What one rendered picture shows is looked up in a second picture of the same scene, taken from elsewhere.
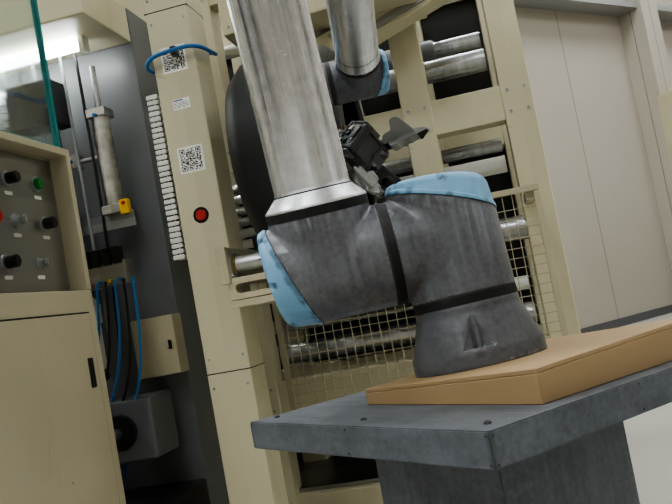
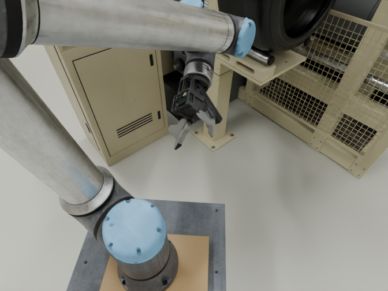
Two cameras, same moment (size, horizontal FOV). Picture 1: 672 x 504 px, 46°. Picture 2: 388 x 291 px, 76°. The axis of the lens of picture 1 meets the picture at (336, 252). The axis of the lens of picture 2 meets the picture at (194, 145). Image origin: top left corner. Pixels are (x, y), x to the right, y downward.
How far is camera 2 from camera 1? 1.35 m
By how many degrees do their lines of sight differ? 62
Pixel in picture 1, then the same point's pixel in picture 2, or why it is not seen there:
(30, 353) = (112, 62)
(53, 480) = (125, 101)
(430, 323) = not seen: hidden behind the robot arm
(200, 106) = not seen: outside the picture
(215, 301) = not seen: hidden behind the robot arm
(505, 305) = (138, 283)
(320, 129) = (58, 189)
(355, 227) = (85, 221)
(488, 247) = (132, 272)
